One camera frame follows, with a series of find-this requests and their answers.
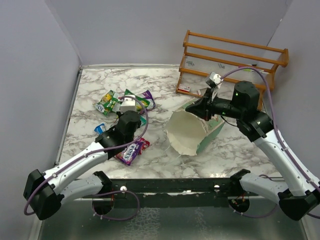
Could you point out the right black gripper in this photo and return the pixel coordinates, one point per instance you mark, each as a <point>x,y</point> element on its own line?
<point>203,108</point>

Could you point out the green white paper bag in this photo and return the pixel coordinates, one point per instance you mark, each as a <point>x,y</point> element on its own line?
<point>190,135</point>

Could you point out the purple snack packet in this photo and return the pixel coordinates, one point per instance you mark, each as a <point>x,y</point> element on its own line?
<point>147,99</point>

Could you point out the teal Fox's candy packet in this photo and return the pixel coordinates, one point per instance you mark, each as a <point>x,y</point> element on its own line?
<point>144,120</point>

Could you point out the green yellow candy packet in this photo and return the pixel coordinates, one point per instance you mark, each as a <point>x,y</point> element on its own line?
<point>130,93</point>

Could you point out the purple Fox's candy packet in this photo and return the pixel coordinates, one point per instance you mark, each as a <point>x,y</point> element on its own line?
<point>130,153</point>

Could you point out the yellow green snack packet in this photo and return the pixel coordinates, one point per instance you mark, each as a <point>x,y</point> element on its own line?
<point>107,103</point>

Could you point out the blue small snack packet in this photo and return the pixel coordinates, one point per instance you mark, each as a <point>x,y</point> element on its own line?
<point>100,128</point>

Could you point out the red snack packet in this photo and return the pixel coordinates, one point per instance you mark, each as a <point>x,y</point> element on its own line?
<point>144,145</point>

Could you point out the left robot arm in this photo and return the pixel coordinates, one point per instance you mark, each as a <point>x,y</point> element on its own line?
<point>45,192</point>

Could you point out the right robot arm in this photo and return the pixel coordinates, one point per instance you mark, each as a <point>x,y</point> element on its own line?
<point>299,194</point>

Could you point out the open white small box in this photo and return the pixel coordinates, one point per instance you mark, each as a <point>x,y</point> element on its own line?
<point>201,91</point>

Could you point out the red white small box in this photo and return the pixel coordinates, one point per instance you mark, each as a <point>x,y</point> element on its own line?
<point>184,88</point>

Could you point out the wooden shelf rack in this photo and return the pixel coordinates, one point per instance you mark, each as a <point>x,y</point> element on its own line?
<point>203,54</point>

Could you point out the markers on shelf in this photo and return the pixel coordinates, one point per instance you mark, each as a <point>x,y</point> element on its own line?
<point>251,69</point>

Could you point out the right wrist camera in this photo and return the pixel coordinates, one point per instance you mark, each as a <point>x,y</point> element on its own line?
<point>214,81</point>

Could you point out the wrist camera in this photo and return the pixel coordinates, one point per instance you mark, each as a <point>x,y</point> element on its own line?
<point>214,81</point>
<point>128,104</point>

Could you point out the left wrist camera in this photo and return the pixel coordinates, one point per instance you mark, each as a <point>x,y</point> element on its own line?
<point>128,104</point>

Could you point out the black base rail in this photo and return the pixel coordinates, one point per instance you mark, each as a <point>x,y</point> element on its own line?
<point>168,192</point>

